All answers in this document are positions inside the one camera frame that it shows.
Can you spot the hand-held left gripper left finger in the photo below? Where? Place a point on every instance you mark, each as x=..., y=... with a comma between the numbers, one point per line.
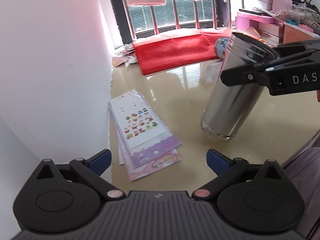
x=101, y=159

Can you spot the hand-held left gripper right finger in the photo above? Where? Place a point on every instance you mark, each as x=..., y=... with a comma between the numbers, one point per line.
x=217, y=160

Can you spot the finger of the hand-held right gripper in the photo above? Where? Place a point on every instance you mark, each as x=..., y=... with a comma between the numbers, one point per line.
x=300, y=48
x=240, y=76

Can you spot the stainless steel cup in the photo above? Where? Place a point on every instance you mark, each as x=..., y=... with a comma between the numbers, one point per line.
x=232, y=100

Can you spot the wooden desk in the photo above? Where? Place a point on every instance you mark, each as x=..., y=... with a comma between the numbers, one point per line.
x=297, y=33

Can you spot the small blue globe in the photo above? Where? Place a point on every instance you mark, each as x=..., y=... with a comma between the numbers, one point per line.
x=221, y=47

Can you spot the white cartoon sticker sheet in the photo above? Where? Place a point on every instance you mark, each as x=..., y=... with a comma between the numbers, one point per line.
x=140, y=125

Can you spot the pink sticker sheet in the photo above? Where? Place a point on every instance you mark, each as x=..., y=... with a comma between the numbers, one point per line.
x=155, y=167

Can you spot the stack of sticker sheets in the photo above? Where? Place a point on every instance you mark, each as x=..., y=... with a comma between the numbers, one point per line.
x=160, y=147

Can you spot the red cloth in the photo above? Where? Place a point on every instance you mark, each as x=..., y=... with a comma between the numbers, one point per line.
x=172, y=52

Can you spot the window with blinds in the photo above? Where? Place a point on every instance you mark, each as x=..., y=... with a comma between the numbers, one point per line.
x=175, y=12

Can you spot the scattered paper scraps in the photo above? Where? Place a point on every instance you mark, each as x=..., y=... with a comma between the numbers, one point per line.
x=125, y=56

